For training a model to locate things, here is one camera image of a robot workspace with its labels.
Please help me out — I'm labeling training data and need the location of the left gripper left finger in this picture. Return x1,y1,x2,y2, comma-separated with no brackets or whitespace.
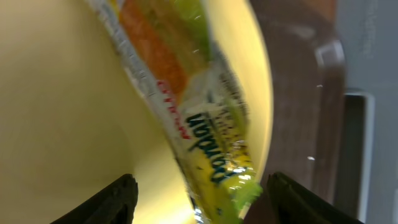
51,174,139,224

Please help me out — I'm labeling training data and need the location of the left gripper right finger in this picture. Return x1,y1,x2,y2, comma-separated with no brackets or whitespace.
266,172,363,224

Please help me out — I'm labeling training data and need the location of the yellow plate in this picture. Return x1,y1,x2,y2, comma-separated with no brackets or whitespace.
0,0,274,224

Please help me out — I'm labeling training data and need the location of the grey dishwasher rack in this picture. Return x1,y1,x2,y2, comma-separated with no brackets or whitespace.
335,0,397,224

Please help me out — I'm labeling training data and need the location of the brown serving tray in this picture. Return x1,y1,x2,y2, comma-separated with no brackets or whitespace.
242,0,346,224

